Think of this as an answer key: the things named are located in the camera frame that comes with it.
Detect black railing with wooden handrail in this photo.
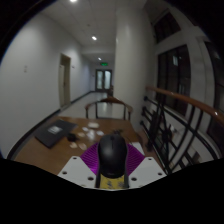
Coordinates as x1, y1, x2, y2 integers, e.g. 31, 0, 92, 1
139, 85, 224, 174

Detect tall dark framed window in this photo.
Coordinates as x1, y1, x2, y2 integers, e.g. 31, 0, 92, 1
156, 44, 192, 116

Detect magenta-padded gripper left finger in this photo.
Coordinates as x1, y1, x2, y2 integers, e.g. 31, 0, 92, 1
57, 142, 101, 189

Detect glass double door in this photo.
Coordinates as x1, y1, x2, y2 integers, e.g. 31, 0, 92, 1
94, 68, 113, 92

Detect dark grey closed laptop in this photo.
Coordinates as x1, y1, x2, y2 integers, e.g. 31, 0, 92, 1
34, 119, 79, 149

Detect black computer mouse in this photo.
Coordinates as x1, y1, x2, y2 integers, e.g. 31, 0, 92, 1
97, 133, 129, 179

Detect ceiling lights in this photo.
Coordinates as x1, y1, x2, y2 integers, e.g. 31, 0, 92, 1
68, 0, 103, 62

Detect small dark transom window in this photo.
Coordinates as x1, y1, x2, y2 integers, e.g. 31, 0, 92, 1
153, 11, 182, 44

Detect wooden round-back chair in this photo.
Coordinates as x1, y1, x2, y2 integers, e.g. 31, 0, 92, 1
84, 96, 134, 122

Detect beige side door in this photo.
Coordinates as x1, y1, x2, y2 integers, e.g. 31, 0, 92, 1
58, 53, 72, 109

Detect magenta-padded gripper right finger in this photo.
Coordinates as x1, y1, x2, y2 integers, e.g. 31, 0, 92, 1
125, 143, 167, 190

